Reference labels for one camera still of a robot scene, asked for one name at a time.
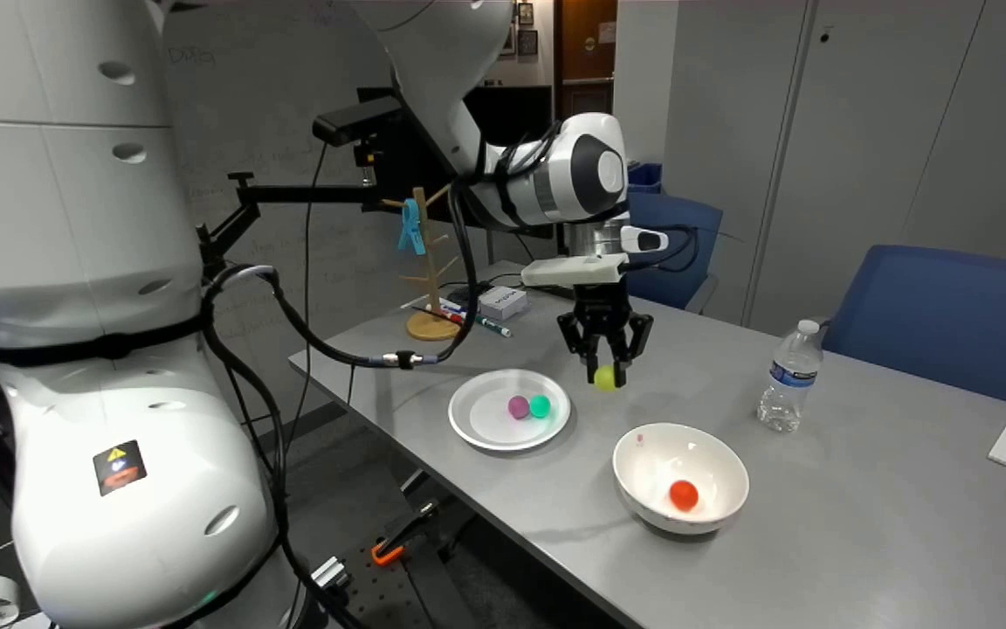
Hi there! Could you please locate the black cable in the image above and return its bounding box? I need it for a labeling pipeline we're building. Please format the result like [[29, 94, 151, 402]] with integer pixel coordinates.
[[193, 135, 487, 629]]

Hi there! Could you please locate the white plastic plate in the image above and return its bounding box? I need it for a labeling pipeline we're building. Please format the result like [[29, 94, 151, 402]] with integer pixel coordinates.
[[448, 367, 573, 455]]

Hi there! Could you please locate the blue chair back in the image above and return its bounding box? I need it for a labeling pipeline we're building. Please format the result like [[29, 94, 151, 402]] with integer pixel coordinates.
[[628, 162, 723, 311]]

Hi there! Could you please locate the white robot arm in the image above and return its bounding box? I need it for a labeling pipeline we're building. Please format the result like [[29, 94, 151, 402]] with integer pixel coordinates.
[[0, 0, 628, 629]]

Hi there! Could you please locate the orange ball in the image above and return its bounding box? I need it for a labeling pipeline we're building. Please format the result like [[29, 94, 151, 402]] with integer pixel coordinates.
[[666, 479, 697, 509]]

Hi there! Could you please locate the pink ball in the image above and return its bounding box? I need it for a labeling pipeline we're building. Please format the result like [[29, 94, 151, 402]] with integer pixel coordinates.
[[507, 396, 532, 418]]

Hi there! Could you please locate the yellow ball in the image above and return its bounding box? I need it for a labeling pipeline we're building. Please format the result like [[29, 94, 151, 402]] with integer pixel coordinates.
[[595, 367, 618, 391]]

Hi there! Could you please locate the green ball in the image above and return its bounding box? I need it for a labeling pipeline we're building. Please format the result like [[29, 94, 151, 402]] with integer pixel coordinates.
[[527, 396, 553, 418]]

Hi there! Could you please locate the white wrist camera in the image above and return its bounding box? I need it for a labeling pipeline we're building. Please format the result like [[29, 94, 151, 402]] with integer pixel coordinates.
[[522, 225, 672, 288]]

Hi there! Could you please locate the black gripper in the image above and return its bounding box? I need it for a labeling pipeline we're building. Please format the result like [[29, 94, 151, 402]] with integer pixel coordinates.
[[557, 282, 653, 384]]

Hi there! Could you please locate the blue chair right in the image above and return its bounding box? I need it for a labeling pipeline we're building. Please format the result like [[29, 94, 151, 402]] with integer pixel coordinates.
[[824, 245, 1006, 402]]

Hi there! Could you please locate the white small box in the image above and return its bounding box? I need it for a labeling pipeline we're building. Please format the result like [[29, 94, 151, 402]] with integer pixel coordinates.
[[479, 288, 527, 320]]

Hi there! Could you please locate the blue chair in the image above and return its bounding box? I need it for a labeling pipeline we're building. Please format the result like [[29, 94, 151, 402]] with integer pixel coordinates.
[[824, 245, 1006, 402], [628, 162, 723, 311]]

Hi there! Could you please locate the white floral ceramic bowl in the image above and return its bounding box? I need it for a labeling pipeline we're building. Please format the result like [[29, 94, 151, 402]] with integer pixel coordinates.
[[611, 423, 752, 535]]

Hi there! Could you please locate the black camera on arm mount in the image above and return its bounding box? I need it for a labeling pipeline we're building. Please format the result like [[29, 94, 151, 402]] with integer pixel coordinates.
[[312, 94, 402, 147]]

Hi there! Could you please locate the wooden mug tree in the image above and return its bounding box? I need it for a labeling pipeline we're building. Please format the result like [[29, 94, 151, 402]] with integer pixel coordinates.
[[404, 186, 461, 342]]

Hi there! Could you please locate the clear water bottle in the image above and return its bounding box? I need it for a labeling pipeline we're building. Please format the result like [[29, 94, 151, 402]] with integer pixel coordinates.
[[758, 319, 824, 433]]

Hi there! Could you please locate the blue clip on stand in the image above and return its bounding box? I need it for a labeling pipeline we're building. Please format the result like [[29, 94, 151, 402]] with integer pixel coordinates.
[[397, 200, 427, 258]]

